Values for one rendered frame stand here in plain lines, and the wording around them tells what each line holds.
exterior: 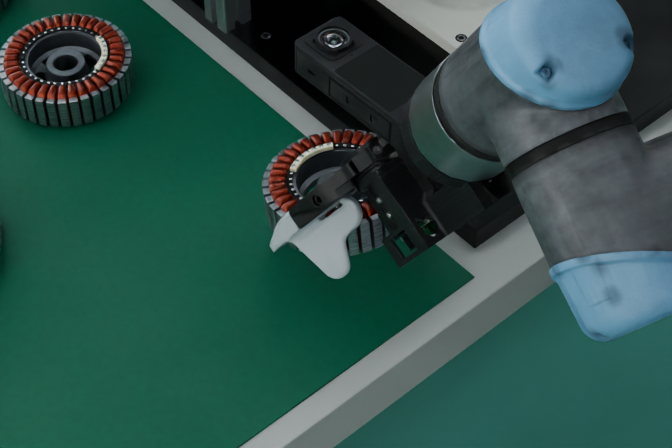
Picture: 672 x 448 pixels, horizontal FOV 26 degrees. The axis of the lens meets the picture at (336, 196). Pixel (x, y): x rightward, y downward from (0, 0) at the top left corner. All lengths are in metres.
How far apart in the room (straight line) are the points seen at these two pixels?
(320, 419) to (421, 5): 0.42
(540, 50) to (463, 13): 0.52
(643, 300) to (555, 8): 0.16
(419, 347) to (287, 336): 0.10
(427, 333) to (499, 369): 0.91
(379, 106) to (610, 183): 0.21
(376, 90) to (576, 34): 0.20
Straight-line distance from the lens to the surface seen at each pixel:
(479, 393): 1.97
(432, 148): 0.87
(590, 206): 0.78
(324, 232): 1.01
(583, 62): 0.77
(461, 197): 0.91
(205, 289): 1.11
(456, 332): 1.11
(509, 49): 0.77
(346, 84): 0.95
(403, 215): 0.95
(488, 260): 1.13
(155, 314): 1.10
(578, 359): 2.02
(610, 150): 0.79
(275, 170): 1.08
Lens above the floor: 1.62
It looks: 48 degrees down
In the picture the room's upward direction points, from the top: straight up
